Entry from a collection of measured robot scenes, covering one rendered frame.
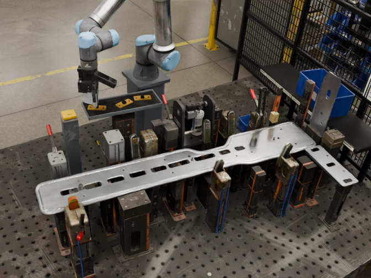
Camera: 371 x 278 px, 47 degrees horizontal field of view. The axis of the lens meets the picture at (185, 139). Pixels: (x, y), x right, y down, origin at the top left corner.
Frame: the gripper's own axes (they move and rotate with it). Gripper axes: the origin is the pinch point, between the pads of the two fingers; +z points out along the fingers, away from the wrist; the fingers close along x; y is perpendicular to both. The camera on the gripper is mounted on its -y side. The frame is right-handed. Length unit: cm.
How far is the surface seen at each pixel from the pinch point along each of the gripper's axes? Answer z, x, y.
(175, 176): 18, 28, -38
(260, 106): 6, -15, -82
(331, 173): 18, 21, -112
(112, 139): 6.8, 17.0, -9.2
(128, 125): 13.1, -2.6, -14.8
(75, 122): 5.1, 8.0, 8.7
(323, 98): -1, -14, -113
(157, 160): 17.8, 17.4, -29.9
